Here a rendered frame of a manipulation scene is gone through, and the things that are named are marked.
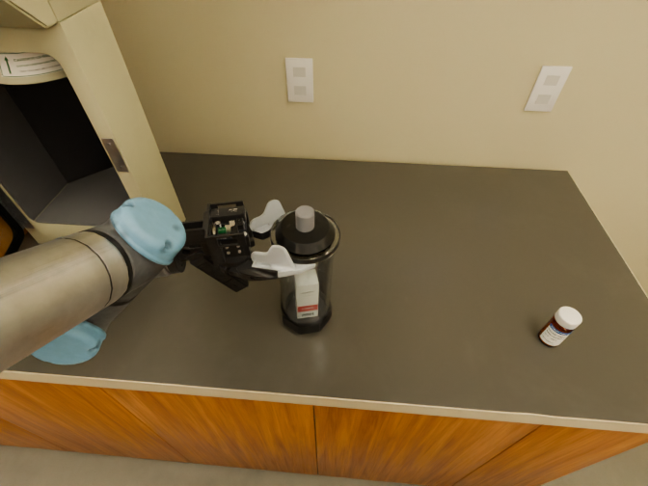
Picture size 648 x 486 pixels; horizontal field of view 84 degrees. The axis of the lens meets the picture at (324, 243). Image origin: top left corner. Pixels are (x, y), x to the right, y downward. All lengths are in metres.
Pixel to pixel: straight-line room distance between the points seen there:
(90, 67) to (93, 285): 0.42
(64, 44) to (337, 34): 0.58
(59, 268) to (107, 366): 0.46
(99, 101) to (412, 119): 0.75
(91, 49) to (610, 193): 1.39
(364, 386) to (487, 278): 0.37
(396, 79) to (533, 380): 0.75
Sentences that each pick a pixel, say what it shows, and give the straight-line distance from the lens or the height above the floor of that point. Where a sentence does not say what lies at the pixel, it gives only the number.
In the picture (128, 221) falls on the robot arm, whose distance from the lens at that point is 0.39.
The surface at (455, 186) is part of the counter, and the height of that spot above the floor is 0.94.
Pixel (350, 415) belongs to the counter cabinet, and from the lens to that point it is 0.83.
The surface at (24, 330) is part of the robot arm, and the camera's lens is 0.33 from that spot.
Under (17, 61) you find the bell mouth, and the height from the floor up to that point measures 1.35.
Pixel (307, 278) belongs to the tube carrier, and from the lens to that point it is 0.56.
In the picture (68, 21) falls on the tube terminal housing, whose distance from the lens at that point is 0.69.
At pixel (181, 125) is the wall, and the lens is 1.21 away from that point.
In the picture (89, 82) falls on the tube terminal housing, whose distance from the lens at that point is 0.70.
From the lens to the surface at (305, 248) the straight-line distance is 0.52.
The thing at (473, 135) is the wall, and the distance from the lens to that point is 1.15.
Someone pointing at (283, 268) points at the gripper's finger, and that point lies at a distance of 0.52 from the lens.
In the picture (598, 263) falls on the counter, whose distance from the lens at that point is 1.02.
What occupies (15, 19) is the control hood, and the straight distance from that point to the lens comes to 0.65.
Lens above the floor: 1.57
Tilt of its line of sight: 47 degrees down
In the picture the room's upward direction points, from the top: straight up
